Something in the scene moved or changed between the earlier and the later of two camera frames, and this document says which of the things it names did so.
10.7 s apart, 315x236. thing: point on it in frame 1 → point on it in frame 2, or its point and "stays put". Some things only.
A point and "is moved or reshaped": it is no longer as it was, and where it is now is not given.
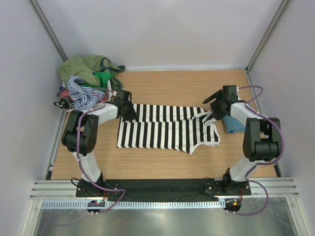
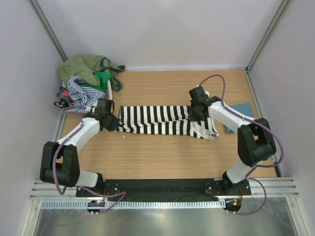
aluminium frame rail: (264, 188) stays put
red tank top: (65, 93) stays put
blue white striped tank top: (84, 97) stays put
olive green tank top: (84, 67) stays put
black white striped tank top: (168, 127) is moved or reshaped
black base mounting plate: (163, 190) stays put
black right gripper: (217, 114) → (192, 117)
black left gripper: (133, 115) → (115, 124)
